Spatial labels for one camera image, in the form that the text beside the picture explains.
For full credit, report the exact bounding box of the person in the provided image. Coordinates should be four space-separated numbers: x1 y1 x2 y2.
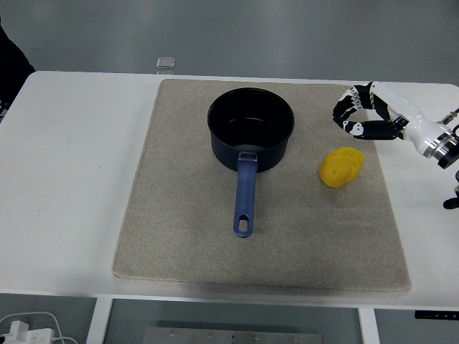
0 16 36 125

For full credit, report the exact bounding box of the blue pot with handle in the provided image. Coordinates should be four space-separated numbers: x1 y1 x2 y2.
207 87 295 239

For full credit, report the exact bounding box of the white power adapter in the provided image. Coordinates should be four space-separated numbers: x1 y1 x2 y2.
0 320 55 344

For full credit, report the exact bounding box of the beige fabric mat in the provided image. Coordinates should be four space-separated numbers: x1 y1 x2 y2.
112 78 412 292

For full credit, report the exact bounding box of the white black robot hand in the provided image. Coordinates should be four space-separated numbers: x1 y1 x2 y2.
332 81 451 158

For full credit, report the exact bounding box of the white table leg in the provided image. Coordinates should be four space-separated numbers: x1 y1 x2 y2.
358 307 381 344
85 297 114 344

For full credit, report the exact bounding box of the black table control panel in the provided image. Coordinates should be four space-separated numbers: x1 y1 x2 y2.
415 310 459 320

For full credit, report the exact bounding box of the grey metal plate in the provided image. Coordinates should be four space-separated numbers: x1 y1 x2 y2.
143 326 323 344

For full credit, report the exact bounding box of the yellow potato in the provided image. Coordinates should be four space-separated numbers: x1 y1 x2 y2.
318 146 366 188

